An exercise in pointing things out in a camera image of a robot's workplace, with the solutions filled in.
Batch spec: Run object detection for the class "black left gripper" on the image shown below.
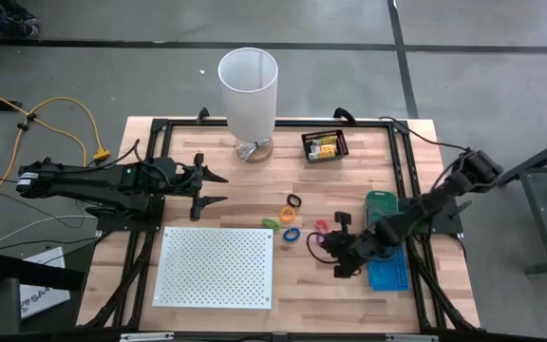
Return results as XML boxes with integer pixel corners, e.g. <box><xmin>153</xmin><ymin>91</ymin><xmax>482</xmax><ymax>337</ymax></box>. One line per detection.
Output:
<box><xmin>159</xmin><ymin>151</ymin><xmax>230</xmax><ymax>222</ymax></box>

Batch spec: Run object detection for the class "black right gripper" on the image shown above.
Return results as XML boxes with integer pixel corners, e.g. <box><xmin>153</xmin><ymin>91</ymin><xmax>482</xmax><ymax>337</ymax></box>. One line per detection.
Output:
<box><xmin>321</xmin><ymin>212</ymin><xmax>389</xmax><ymax>279</ymax></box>

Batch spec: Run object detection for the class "teal plastic bin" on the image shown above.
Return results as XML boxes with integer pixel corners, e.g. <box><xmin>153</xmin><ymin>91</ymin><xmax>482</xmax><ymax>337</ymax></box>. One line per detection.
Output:
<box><xmin>364</xmin><ymin>189</ymin><xmax>401</xmax><ymax>227</ymax></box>

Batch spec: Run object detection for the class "blue plastic slotted basket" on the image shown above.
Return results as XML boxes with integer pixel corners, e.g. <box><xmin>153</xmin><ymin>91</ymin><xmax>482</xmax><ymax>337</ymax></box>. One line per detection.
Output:
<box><xmin>367</xmin><ymin>244</ymin><xmax>411</xmax><ymax>293</ymax></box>

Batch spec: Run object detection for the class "white perforated metal shelf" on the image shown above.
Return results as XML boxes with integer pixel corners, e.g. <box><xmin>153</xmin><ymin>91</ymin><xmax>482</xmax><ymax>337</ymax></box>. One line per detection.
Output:
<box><xmin>152</xmin><ymin>226</ymin><xmax>274</xmax><ymax>311</ymax></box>

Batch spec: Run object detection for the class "black plastic slotted basket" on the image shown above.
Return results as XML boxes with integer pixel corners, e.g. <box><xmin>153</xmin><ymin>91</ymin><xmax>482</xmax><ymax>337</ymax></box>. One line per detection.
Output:
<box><xmin>300</xmin><ymin>129</ymin><xmax>350</xmax><ymax>165</ymax></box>

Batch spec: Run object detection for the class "white printed box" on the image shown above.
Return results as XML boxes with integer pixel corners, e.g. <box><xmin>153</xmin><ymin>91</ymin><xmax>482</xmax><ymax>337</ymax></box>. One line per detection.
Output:
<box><xmin>19</xmin><ymin>245</ymin><xmax>72</xmax><ymax>320</ymax></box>

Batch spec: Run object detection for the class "black rig beam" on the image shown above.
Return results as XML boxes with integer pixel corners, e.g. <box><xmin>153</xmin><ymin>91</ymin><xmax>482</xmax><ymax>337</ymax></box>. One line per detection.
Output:
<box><xmin>0</xmin><ymin>326</ymin><xmax>547</xmax><ymax>342</ymax></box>

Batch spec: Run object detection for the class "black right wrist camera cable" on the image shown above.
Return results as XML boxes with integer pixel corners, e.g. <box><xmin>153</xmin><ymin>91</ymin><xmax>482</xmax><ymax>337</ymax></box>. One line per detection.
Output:
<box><xmin>305</xmin><ymin>231</ymin><xmax>339</xmax><ymax>265</ymax></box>

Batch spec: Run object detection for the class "black aluminium table frame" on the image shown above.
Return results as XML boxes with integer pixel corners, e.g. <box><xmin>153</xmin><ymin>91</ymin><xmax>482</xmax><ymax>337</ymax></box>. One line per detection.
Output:
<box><xmin>83</xmin><ymin>116</ymin><xmax>482</xmax><ymax>333</ymax></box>

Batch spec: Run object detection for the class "yellow extension cord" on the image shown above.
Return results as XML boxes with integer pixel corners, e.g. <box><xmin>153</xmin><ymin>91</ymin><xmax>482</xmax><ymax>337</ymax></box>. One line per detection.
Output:
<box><xmin>0</xmin><ymin>79</ymin><xmax>89</xmax><ymax>197</ymax></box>
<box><xmin>26</xmin><ymin>96</ymin><xmax>112</xmax><ymax>162</ymax></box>

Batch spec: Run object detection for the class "silver metal bracket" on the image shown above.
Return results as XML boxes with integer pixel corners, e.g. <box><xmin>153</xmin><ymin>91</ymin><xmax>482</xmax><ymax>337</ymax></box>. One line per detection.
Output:
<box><xmin>119</xmin><ymin>332</ymin><xmax>176</xmax><ymax>342</ymax></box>
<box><xmin>385</xmin><ymin>333</ymin><xmax>440</xmax><ymax>342</ymax></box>

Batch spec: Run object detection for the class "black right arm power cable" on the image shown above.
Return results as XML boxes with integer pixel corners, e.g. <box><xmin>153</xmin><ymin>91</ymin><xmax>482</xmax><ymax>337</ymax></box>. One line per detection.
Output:
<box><xmin>378</xmin><ymin>115</ymin><xmax>469</xmax><ymax>153</ymax></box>

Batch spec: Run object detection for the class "white floor cable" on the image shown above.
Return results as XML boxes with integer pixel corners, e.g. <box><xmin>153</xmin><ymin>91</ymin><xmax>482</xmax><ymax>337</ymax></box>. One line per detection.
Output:
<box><xmin>0</xmin><ymin>214</ymin><xmax>99</xmax><ymax>244</ymax></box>

